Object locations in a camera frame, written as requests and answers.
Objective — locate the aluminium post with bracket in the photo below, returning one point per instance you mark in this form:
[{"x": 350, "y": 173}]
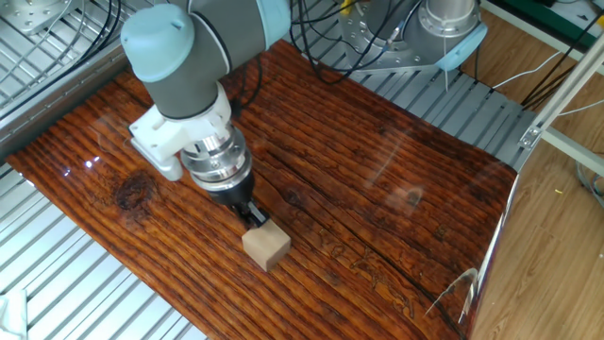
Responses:
[{"x": 564, "y": 92}]

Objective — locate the perforated metal plate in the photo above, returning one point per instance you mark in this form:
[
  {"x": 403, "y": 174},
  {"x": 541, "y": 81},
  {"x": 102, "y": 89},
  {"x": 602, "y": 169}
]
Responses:
[{"x": 28, "y": 14}]

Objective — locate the aluminium horizontal beam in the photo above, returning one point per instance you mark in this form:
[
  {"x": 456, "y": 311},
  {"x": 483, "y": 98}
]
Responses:
[{"x": 575, "y": 150}]

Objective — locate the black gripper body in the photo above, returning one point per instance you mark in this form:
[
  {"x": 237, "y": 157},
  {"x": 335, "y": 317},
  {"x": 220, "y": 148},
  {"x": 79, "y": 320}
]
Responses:
[{"x": 233, "y": 194}]

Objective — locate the aluminium table edge rail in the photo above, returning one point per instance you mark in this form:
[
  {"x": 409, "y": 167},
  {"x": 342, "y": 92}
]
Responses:
[{"x": 47, "y": 113}]

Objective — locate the glossy wood grain mat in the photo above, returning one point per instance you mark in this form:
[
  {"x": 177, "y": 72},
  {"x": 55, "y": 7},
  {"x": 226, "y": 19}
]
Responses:
[{"x": 330, "y": 189}]

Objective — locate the dark green work mat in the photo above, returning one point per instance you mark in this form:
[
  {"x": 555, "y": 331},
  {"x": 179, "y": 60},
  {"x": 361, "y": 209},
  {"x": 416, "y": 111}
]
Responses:
[{"x": 533, "y": 11}]

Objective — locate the light wooden cube block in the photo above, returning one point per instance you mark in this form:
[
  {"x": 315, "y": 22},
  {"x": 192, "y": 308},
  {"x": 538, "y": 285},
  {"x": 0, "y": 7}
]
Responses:
[{"x": 265, "y": 245}]

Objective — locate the yellow clip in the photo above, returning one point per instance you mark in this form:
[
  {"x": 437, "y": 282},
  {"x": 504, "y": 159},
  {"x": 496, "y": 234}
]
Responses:
[{"x": 347, "y": 6}]

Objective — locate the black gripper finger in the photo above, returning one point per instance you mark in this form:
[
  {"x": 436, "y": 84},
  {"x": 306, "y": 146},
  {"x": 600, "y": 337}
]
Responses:
[
  {"x": 256, "y": 215},
  {"x": 238, "y": 215}
]

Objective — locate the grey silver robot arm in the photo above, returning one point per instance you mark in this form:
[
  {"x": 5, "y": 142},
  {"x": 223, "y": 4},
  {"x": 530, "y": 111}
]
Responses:
[{"x": 189, "y": 90}]

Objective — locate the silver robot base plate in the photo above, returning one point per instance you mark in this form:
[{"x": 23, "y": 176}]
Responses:
[{"x": 377, "y": 61}]

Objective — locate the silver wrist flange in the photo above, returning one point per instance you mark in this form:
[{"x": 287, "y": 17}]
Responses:
[{"x": 217, "y": 160}]

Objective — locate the white plastic wrist bracket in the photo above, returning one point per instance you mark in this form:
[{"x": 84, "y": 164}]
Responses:
[{"x": 165, "y": 137}]

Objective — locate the white crumpled sheet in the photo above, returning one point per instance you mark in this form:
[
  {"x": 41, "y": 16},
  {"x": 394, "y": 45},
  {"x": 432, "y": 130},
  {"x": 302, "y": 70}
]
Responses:
[{"x": 11, "y": 316}]

